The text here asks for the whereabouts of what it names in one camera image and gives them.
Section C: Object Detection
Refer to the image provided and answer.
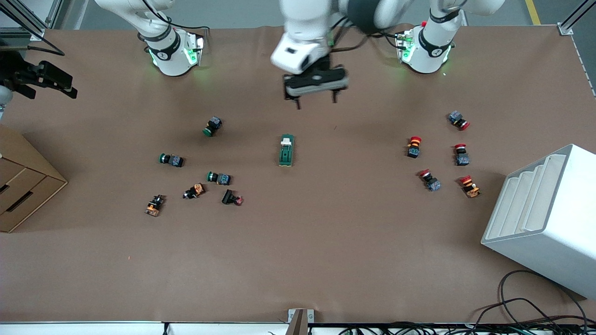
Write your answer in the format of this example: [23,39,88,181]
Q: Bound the green load switch white handle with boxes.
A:
[278,134,295,167]

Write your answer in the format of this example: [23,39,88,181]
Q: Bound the cardboard drawer box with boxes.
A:
[0,125,68,233]

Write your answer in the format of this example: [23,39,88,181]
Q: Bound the brown paper table cover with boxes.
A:
[0,24,596,325]

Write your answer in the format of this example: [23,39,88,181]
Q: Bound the red button orange block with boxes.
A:
[459,175,481,199]

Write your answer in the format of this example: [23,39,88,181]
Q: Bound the white stepped rack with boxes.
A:
[481,144,596,300]

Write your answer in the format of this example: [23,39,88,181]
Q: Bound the metal bracket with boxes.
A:
[288,308,315,335]

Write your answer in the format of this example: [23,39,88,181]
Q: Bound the white table edge rail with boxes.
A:
[0,321,289,335]

